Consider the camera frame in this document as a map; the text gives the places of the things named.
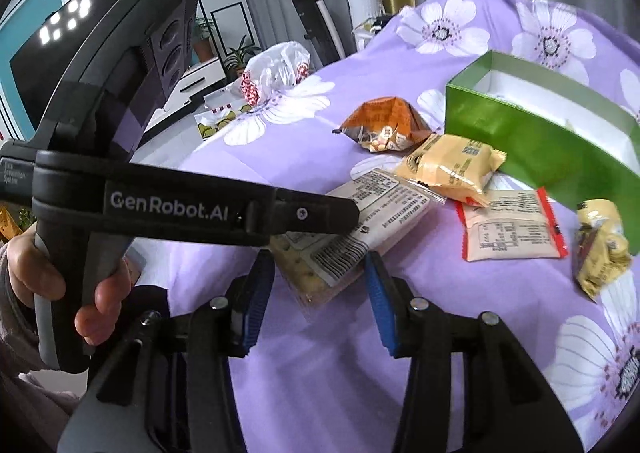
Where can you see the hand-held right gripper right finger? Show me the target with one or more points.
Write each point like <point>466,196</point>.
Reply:
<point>382,313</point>

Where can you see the orange snack packet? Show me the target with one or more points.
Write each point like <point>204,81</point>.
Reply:
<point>385,120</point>

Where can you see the gold snack packet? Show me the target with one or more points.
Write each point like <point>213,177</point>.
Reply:
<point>597,253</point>

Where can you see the potted plant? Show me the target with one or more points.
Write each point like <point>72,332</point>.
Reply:
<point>240,58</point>
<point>204,43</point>

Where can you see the white plastic bag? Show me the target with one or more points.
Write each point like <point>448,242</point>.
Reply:
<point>275,65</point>

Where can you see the black upright vacuum cleaner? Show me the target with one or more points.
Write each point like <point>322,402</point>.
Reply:
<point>312,28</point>

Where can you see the white red-edged snack packet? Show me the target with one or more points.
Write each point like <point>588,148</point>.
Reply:
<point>505,228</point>

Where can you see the purple floral cloth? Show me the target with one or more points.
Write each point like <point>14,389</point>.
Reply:
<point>310,148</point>

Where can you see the yellow pastry packet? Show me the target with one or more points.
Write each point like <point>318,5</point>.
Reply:
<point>450,168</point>

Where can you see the person's left hand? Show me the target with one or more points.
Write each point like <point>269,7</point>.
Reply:
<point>102,305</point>

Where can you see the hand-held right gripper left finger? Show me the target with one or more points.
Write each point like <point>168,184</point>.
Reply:
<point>250,303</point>

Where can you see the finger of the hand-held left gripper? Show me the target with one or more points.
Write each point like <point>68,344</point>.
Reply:
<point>310,213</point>

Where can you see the white television stand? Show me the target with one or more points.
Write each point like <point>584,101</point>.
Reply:
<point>200,78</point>

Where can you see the small dark object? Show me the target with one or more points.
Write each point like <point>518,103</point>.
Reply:
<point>372,25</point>

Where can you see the clear cracker packet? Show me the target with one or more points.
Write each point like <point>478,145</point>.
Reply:
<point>370,198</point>

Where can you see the green cardboard box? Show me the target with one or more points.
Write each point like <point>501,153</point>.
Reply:
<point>540,153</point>

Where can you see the black television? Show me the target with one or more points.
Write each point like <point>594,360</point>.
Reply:
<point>50,68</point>

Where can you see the person's left forearm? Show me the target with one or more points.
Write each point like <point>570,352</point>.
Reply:
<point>25,383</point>

